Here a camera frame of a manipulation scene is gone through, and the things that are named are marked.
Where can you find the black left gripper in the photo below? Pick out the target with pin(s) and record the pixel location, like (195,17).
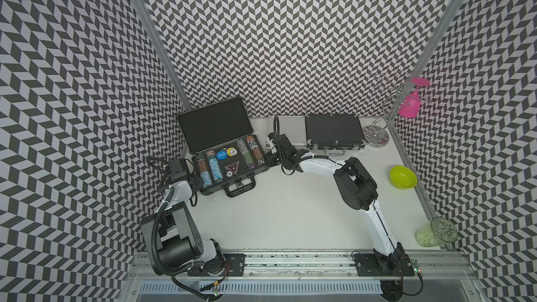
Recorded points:
(197,180)

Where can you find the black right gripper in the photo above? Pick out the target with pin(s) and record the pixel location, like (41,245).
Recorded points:
(268,157)

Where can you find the small silver poker case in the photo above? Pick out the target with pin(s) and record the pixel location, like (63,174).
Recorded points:
(294,127)

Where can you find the black textured poker case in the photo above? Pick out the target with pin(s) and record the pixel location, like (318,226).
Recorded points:
(334,134)

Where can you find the large black poker case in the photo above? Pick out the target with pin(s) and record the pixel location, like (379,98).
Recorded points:
(226,153)

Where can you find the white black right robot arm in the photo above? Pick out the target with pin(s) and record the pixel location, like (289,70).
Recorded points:
(356,186)

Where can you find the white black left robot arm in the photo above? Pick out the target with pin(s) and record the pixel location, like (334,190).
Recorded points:
(172,240)

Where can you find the lime green plastic bowl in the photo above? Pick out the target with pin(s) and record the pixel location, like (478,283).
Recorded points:
(402,177)

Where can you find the chrome glass holder stand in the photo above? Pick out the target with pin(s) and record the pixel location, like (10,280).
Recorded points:
(376,134)

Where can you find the pink plastic wine glass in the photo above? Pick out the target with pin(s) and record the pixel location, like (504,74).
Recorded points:
(411,104)

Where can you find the clear green drinking glass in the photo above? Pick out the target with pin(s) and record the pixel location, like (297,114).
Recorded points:
(437,232)

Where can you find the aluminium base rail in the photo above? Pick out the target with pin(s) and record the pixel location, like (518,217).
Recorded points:
(275,272)

